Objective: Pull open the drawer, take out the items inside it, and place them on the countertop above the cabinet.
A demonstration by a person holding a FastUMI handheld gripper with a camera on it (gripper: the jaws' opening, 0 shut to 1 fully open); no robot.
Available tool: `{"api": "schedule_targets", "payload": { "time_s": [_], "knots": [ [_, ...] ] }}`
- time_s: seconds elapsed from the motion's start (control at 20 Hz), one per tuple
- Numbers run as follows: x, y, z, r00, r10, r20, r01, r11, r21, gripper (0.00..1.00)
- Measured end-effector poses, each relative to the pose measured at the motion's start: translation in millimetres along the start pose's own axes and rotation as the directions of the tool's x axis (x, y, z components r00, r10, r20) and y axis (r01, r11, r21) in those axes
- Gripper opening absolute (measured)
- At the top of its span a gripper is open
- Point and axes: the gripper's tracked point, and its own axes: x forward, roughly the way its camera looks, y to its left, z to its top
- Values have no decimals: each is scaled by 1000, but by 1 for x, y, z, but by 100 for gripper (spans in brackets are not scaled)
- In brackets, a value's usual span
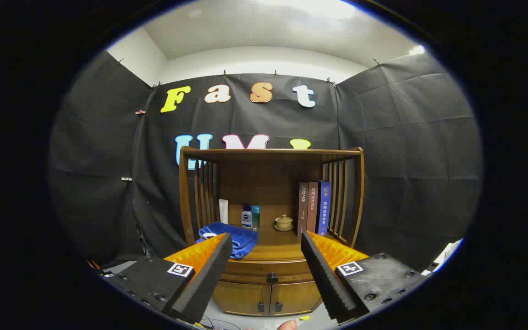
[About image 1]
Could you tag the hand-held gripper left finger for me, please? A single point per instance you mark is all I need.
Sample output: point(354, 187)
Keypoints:
point(209, 270)

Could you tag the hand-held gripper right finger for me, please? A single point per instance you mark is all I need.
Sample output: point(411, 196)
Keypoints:
point(323, 275)

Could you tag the wooden countertop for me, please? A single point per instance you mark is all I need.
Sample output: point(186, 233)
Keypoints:
point(273, 247)

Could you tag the wooden cabinet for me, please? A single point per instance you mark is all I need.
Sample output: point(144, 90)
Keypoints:
point(264, 174)

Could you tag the blue towel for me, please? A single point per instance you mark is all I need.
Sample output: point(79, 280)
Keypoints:
point(241, 238)

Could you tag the white tube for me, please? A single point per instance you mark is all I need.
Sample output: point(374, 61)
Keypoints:
point(223, 211)

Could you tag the white bottle with blue cap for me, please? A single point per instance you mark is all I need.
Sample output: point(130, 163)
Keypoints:
point(246, 219)

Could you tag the beige lidded tea cup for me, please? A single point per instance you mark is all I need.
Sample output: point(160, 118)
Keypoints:
point(284, 223)

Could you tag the blue book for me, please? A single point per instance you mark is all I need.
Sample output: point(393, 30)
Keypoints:
point(324, 206)

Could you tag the dark brown book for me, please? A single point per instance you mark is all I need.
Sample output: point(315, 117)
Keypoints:
point(303, 208)

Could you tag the reddish brown book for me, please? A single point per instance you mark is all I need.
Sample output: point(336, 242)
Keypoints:
point(312, 206)

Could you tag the teal bottle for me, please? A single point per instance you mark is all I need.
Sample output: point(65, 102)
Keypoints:
point(255, 217)

